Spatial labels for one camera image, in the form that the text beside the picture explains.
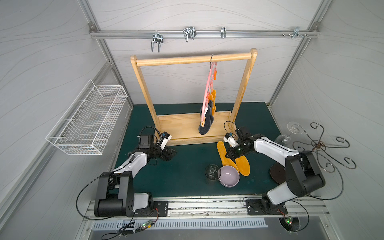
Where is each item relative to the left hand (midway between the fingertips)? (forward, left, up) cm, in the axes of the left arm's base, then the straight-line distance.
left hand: (170, 149), depth 88 cm
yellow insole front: (-6, -44, -6) cm, 45 cm away
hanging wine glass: (-2, -60, +26) cm, 66 cm away
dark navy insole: (+13, -21, +4) cm, 25 cm away
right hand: (-2, -34, -2) cm, 34 cm away
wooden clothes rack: (+21, -6, -7) cm, 22 cm away
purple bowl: (-13, -35, -5) cm, 37 cm away
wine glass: (-2, -59, +17) cm, 61 cm away
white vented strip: (-37, +16, -9) cm, 41 cm away
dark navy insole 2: (+18, -24, +20) cm, 36 cm away
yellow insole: (-5, -33, -3) cm, 33 cm away
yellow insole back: (+24, -26, +16) cm, 39 cm away
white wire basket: (-2, +36, +25) cm, 44 cm away
